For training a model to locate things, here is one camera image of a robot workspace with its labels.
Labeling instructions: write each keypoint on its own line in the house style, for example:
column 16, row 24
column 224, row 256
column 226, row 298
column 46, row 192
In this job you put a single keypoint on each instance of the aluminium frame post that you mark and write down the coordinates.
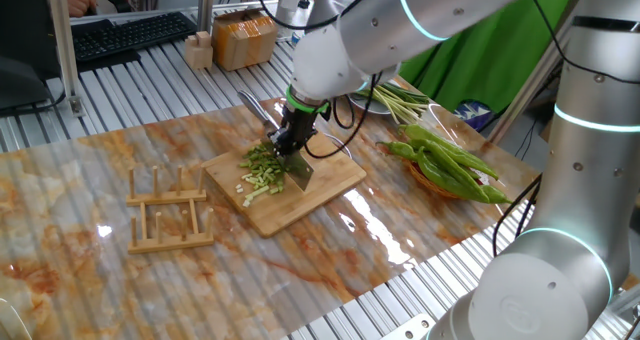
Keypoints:
column 520, row 100
column 65, row 45
column 206, row 5

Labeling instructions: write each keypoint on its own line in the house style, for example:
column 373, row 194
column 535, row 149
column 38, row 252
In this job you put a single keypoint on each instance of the bunch of green garlic stalks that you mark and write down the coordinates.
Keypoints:
column 402, row 102

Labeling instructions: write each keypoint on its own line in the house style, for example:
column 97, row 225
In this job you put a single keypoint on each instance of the wooden peg rack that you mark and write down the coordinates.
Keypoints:
column 165, row 198

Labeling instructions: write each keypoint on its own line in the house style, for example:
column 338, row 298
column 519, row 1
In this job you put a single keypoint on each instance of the steel cleaver knife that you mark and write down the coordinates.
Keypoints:
column 302, row 175

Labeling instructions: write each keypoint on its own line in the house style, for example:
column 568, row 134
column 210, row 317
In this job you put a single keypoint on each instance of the taped cardboard box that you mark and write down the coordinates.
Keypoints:
column 245, row 42

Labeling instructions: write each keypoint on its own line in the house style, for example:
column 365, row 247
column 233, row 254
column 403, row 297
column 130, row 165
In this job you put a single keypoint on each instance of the wooden block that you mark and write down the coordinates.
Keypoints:
column 198, row 55

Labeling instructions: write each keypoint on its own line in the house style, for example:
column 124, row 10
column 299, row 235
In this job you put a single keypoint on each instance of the white metal mounting plate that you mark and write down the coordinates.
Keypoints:
column 410, row 330

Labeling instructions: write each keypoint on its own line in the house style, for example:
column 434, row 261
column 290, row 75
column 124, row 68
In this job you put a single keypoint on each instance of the long cut green garlic piece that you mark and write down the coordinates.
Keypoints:
column 258, row 192

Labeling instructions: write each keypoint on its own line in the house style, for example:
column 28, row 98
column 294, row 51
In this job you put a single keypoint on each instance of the green cloth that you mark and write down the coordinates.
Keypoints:
column 480, row 70

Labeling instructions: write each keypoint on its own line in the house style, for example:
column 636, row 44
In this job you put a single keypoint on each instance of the marble pattern table mat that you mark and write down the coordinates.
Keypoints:
column 100, row 290

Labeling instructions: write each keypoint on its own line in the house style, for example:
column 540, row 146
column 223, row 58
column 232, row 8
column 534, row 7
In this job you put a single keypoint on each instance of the black computer monitor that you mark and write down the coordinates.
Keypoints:
column 20, row 80

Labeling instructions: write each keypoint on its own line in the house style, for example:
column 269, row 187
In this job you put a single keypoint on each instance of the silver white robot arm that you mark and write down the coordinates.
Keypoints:
column 325, row 65

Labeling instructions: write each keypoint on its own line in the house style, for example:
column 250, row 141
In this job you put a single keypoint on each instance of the woven wicker basket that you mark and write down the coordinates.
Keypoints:
column 413, row 171

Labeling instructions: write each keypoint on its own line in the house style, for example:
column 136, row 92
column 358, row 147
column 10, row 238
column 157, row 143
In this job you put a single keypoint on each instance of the grey round plate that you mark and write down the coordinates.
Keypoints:
column 372, row 108

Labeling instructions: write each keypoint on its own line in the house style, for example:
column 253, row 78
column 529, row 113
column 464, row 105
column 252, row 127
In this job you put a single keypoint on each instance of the clear glass dish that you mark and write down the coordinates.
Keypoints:
column 345, row 148

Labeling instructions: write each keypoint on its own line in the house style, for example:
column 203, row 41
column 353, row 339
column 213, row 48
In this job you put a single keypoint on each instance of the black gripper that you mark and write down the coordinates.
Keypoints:
column 300, row 122

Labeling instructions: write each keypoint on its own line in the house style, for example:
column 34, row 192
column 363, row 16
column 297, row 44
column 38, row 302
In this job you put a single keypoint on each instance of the blue patterned bag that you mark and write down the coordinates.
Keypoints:
column 472, row 115

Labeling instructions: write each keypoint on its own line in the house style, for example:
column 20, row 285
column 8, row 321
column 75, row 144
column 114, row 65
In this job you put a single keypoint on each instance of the person's bare hand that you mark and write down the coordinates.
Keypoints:
column 80, row 0

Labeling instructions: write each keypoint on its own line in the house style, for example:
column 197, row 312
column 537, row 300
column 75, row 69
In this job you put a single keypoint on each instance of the black computer keyboard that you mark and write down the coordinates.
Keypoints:
column 135, row 35

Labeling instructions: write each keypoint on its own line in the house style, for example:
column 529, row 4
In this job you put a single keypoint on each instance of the white cylindrical object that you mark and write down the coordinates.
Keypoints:
column 289, row 2

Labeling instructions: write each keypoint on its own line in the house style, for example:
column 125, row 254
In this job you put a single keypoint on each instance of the open brown cardboard box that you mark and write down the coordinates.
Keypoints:
column 548, row 132

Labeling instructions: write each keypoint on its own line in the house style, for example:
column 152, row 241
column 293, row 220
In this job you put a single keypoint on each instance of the long green chili pepper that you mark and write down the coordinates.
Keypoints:
column 455, row 171
column 495, row 195
column 402, row 150
column 432, row 175
column 450, row 150

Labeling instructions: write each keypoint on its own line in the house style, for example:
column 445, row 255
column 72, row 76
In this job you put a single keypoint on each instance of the bamboo cutting board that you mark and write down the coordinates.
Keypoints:
column 300, row 210

